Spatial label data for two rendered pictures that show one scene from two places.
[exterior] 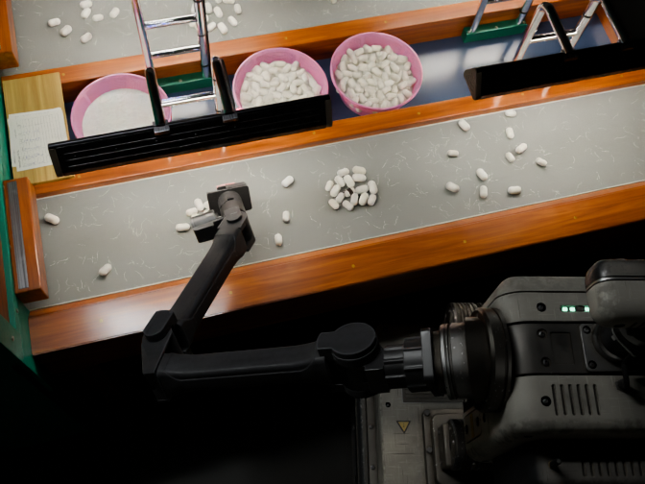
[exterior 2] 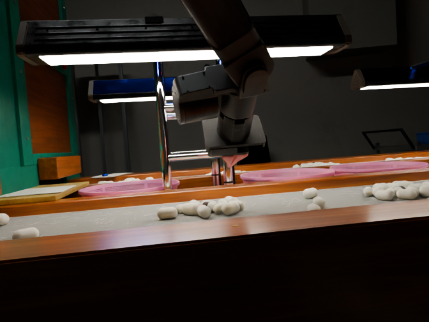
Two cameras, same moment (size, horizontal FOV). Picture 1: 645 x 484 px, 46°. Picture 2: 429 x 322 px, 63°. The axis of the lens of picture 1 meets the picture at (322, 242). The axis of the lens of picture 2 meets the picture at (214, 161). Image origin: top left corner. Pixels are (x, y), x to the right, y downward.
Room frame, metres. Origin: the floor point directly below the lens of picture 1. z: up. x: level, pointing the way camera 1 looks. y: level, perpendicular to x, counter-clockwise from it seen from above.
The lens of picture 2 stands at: (0.21, 0.10, 0.86)
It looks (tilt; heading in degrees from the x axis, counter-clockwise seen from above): 3 degrees down; 16
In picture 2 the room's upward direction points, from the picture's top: 4 degrees counter-clockwise
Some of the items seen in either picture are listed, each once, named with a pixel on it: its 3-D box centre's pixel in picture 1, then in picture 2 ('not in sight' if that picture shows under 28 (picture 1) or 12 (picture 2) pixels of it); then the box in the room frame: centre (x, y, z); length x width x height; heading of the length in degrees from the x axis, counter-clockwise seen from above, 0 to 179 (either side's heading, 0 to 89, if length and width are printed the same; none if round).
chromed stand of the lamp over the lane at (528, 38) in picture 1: (555, 74); not in sight; (1.33, -0.54, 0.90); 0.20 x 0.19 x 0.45; 114
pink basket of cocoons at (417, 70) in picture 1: (374, 80); (376, 181); (1.34, -0.07, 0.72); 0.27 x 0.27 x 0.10
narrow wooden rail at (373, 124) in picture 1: (350, 135); (373, 195); (1.15, -0.03, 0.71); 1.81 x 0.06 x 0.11; 114
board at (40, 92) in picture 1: (37, 128); (46, 191); (0.96, 0.79, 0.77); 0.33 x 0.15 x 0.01; 24
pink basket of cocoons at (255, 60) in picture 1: (280, 96); (286, 188); (1.23, 0.19, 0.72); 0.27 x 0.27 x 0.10
